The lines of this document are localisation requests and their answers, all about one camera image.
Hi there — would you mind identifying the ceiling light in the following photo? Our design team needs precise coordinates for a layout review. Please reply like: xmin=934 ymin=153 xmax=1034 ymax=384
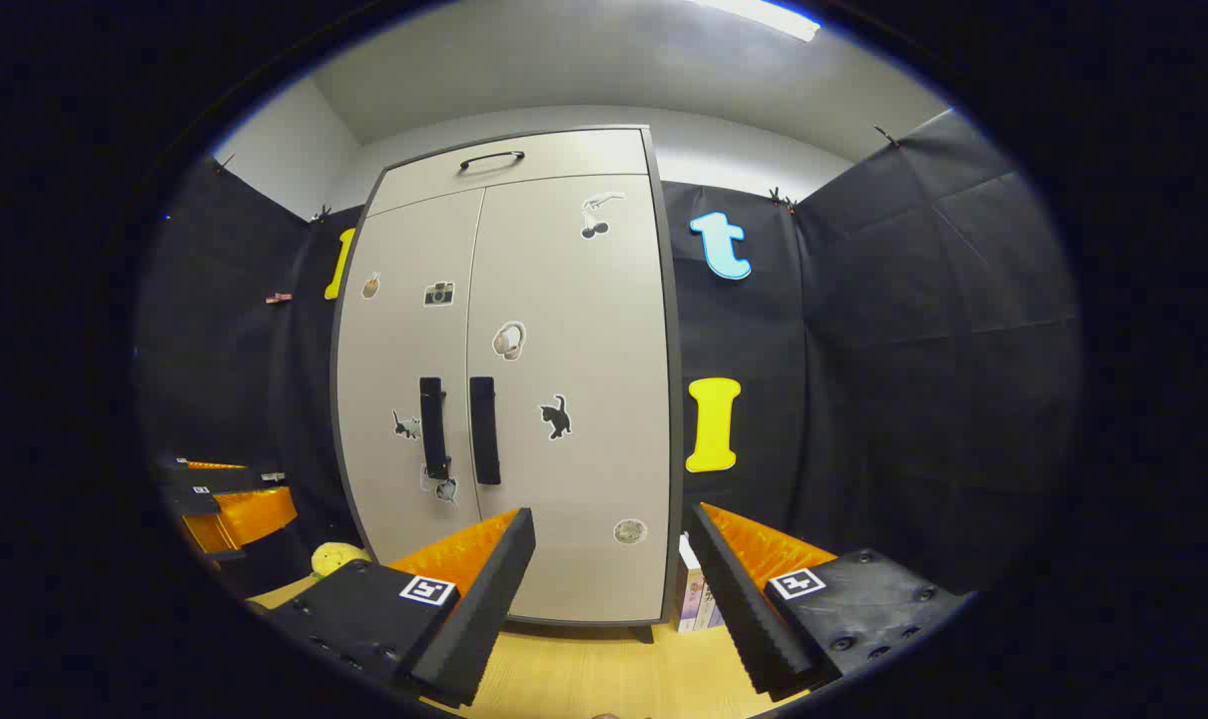
xmin=694 ymin=0 xmax=823 ymax=43

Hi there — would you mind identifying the white printed box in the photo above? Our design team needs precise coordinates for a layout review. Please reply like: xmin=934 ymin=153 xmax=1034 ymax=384
xmin=676 ymin=532 xmax=726 ymax=633

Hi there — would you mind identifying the beige double-door shoe cabinet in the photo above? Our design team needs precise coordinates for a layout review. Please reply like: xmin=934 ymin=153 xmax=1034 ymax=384
xmin=329 ymin=124 xmax=685 ymax=642

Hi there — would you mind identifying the yellow plush toy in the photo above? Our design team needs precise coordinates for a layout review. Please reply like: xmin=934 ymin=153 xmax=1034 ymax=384
xmin=311 ymin=542 xmax=370 ymax=578

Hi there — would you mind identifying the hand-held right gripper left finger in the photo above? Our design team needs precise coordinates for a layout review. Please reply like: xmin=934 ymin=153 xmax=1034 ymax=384
xmin=248 ymin=506 xmax=537 ymax=708

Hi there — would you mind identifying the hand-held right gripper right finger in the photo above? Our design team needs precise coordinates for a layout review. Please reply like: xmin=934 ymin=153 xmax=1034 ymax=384
xmin=686 ymin=502 xmax=967 ymax=700

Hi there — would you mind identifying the beige cabinet door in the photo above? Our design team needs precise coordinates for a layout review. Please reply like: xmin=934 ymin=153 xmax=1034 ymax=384
xmin=464 ymin=175 xmax=677 ymax=625
xmin=334 ymin=190 xmax=485 ymax=566

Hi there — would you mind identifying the black backdrop cloth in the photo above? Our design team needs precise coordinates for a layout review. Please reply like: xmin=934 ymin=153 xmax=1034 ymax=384
xmin=135 ymin=108 xmax=1082 ymax=600

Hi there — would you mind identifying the black door handle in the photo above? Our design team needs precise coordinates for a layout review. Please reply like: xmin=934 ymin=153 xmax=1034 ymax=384
xmin=468 ymin=376 xmax=502 ymax=486
xmin=419 ymin=376 xmax=452 ymax=481

